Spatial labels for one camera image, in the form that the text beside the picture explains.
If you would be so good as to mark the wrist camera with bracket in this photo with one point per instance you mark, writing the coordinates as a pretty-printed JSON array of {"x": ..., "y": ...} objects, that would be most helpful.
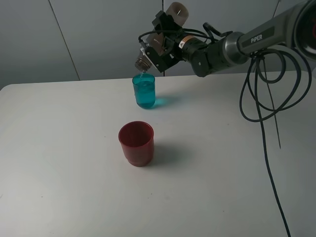
[{"x": 160, "y": 62}]

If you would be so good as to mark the red plastic cup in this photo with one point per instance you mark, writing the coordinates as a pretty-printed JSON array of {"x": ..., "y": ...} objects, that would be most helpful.
[{"x": 137, "y": 142}]

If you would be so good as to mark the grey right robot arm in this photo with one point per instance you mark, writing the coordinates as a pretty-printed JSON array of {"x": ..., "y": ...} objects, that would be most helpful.
[{"x": 214, "y": 51}]

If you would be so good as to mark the teal translucent plastic cup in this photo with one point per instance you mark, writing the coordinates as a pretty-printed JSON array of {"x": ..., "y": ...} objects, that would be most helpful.
[{"x": 144, "y": 90}]

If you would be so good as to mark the brown translucent plastic bottle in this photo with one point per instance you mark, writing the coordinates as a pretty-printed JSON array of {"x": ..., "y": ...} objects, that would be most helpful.
[{"x": 142, "y": 63}]

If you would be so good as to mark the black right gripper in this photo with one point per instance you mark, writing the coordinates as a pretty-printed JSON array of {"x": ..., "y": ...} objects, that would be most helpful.
[{"x": 164, "y": 42}]

